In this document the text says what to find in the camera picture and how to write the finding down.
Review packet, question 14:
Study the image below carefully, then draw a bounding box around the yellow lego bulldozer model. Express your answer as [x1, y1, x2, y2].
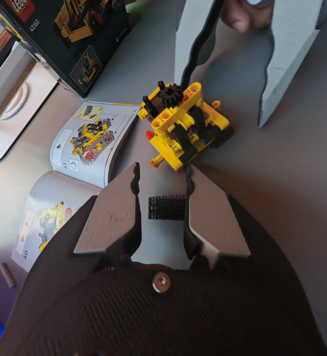
[140, 81, 234, 175]

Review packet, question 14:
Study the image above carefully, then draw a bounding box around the black lego track strip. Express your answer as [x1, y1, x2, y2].
[214, 126, 234, 150]
[148, 195, 188, 221]

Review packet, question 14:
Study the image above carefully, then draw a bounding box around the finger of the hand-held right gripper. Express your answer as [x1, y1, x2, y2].
[174, 0, 226, 90]
[257, 0, 324, 128]

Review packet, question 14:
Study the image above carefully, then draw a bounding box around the person's right hand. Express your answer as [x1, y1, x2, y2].
[222, 0, 274, 34]

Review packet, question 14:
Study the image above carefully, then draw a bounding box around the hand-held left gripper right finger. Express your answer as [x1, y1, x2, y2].
[183, 164, 251, 271]

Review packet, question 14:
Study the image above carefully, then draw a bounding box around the lego instruction booklet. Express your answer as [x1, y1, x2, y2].
[12, 101, 142, 273]

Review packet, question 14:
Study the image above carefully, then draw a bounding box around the white stand base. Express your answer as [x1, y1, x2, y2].
[0, 65, 59, 164]

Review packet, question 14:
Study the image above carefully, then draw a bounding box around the small wooden stick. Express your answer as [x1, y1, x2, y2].
[0, 262, 15, 288]

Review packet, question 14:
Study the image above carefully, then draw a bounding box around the black lego set box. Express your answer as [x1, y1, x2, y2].
[0, 0, 132, 98]

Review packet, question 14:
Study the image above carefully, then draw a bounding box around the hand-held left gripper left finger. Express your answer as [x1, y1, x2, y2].
[74, 162, 142, 258]

